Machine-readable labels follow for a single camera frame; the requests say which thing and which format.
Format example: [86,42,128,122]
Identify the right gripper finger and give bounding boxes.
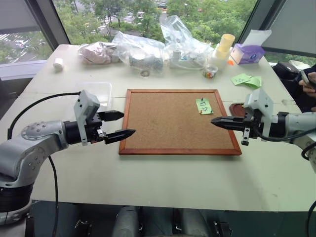
[212,122,244,131]
[210,116,245,124]

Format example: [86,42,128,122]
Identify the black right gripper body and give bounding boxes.
[241,108,263,146]

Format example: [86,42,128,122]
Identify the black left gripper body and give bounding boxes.
[85,112,108,145]

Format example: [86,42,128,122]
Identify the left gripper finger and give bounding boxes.
[103,128,137,145]
[97,110,125,122]

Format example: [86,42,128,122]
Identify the green sticky note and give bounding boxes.
[195,98,214,116]

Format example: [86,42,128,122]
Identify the loose green paper note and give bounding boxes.
[230,73,252,86]
[243,75,263,90]

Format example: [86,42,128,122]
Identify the wood framed cork board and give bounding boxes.
[118,88,242,156]

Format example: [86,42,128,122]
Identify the small jar of coloured pins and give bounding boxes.
[202,64,219,79]

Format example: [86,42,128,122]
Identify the person's bare hand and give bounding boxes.
[298,79,316,94]

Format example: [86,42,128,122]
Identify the clear plastic container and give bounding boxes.
[75,81,113,109]

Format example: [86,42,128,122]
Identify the person's dark clothing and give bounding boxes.
[292,63,316,114]

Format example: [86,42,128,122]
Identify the black bag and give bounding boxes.
[271,61,305,86]

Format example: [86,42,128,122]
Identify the pink wrapped bag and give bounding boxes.
[78,41,118,65]

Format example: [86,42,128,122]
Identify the clear bag with grey items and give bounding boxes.
[112,31,166,74]

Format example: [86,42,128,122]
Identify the stacked pale yellow cups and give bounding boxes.
[211,33,236,70]

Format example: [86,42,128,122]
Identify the purple tissue box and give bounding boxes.
[230,29,273,66]

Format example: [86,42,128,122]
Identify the white tape roll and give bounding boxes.
[53,57,65,73]

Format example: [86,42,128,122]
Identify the grey rounded robot part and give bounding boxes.
[113,205,141,237]

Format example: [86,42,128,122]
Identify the large clear plastic bag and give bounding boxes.
[159,15,215,70]

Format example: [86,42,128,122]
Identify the grey window roller blind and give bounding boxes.
[261,0,316,58]
[0,0,40,35]

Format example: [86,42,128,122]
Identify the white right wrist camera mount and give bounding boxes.
[243,87,275,142]

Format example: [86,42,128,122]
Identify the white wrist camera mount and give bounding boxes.
[73,89,101,147]
[243,87,275,142]

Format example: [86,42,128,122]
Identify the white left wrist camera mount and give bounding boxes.
[73,89,101,147]

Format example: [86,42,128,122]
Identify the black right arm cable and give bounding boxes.
[253,123,316,237]

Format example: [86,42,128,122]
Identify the dark window frame post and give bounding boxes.
[237,0,287,45]
[26,0,71,53]

